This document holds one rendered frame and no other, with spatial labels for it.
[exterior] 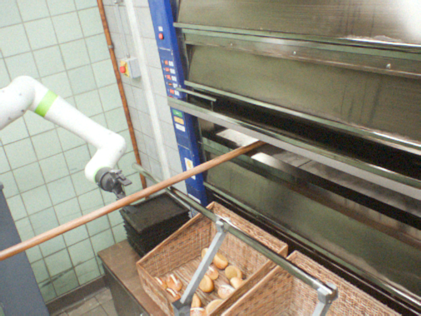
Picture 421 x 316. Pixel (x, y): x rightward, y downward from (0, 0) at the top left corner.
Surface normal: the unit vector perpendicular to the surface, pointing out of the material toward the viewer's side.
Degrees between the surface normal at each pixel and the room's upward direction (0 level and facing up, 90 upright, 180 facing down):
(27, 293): 90
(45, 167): 90
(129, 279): 0
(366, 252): 70
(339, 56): 90
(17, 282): 90
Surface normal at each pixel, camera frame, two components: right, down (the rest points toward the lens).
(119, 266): -0.16, -0.90
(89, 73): 0.55, 0.26
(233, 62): -0.83, 0.03
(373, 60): -0.82, 0.35
